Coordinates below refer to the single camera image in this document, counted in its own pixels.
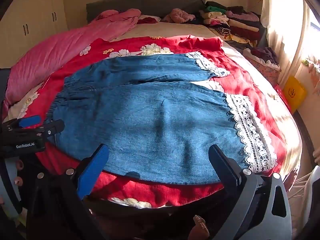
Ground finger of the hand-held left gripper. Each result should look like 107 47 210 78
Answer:
2 115 42 131
35 119 65 139

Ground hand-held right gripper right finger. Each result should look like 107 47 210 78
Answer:
208 144 293 240

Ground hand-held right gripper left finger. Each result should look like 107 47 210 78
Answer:
26 144 110 240

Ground person's left hand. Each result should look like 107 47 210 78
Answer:
14 160 25 187

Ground brown glitter object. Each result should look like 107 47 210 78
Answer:
193 215 210 240

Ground pink quilt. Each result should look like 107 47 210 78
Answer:
1 8 142 120

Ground red floral blanket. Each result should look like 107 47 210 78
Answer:
5 36 288 209

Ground red paper bag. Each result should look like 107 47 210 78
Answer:
274 85 292 110

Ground floral laundry basket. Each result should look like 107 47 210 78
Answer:
244 47 282 88

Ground yellow paper bag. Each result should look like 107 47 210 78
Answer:
282 76 307 113

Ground cream wardrobe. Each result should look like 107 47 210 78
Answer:
0 0 68 68

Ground purple clothes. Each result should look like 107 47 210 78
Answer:
251 46 278 64

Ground windowsill cloth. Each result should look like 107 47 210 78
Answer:
301 57 320 100

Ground dark red garment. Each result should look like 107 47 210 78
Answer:
137 16 160 25

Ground stack of folded clothes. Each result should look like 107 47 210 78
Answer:
199 1 268 49

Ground beige bed sheet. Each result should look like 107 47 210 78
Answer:
110 21 303 198

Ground cream curtain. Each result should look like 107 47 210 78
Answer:
261 0 310 85

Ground grey bed headboard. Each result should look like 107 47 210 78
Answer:
86 0 207 25

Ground pink fuzzy garment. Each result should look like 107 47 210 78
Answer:
161 8 196 23

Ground white wire rack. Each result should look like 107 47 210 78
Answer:
287 165 320 240

